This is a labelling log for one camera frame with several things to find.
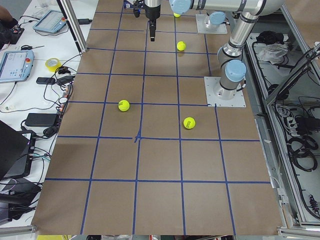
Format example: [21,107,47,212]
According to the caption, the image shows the teach pendant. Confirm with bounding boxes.
[0,50,35,83]
[32,10,66,34]

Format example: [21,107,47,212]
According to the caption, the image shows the black power adapter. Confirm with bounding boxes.
[25,113,58,127]

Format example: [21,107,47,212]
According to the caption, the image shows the tennis ball far edge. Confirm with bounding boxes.
[173,13,181,18]

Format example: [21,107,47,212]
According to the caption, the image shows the yellow tape roll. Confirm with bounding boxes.
[45,57,62,73]

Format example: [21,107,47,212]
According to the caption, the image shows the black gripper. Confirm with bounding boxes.
[145,5,160,42]

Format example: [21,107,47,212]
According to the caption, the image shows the tennis ball with black print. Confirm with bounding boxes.
[183,116,196,130]

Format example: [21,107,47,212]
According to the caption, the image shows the black phone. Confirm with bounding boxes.
[36,77,56,85]

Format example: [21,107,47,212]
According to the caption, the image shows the tennis ball upper middle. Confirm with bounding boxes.
[176,41,187,52]

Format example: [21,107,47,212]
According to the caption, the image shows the tennis ball centre left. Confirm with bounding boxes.
[118,99,130,112]

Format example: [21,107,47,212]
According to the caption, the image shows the aluminium frame post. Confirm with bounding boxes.
[56,0,87,54]

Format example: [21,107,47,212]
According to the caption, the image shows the black laptop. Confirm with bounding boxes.
[0,121,36,180]

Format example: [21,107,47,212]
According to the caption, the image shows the near teach pendant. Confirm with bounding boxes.
[0,50,35,83]

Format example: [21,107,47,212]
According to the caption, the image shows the far teach pendant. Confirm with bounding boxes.
[32,10,66,34]

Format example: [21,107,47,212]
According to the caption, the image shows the crumpled white cloth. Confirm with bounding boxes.
[257,43,288,65]

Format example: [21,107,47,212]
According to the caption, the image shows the white blue tennis ball can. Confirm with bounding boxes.
[123,0,134,10]

